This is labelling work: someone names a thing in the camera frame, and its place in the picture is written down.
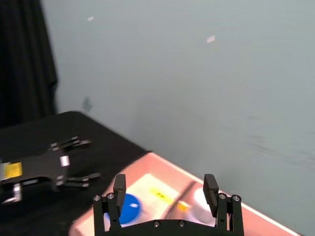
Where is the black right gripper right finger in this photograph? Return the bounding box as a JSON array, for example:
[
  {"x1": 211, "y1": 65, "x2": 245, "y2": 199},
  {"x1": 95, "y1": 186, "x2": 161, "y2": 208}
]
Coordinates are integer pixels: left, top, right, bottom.
[{"x1": 203, "y1": 173, "x2": 245, "y2": 234}]

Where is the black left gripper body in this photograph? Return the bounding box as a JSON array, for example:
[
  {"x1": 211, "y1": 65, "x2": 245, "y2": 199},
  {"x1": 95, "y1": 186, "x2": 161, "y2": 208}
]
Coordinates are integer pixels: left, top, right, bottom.
[{"x1": 20, "y1": 147, "x2": 72, "y2": 193}]

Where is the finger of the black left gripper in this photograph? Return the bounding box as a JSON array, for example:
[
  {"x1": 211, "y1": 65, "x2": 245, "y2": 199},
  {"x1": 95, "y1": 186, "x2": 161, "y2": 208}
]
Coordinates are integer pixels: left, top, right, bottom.
[
  {"x1": 56, "y1": 172, "x2": 102, "y2": 189},
  {"x1": 50, "y1": 136, "x2": 93, "y2": 151}
]

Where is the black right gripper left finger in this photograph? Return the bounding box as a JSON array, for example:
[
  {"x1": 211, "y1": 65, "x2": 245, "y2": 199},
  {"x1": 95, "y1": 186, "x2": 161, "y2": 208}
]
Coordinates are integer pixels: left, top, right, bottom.
[{"x1": 93, "y1": 173, "x2": 127, "y2": 235}]

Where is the roll of white tape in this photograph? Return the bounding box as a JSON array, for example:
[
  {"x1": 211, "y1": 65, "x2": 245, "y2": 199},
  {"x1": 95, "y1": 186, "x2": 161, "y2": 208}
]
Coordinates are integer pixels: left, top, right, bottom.
[{"x1": 189, "y1": 188, "x2": 217, "y2": 226}]

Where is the blue round disc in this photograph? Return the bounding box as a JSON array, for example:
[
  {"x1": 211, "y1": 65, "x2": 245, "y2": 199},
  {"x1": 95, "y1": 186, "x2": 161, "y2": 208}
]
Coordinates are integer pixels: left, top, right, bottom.
[{"x1": 119, "y1": 193, "x2": 144, "y2": 225}]

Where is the black table cloth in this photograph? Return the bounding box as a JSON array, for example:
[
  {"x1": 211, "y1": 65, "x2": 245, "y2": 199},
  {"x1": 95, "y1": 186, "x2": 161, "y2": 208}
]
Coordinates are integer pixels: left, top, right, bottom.
[{"x1": 0, "y1": 111, "x2": 154, "y2": 236}]

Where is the black curtain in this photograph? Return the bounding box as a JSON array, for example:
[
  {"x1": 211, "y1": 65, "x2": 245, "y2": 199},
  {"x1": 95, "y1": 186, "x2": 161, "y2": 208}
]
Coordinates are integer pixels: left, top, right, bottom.
[{"x1": 0, "y1": 0, "x2": 59, "y2": 128}]

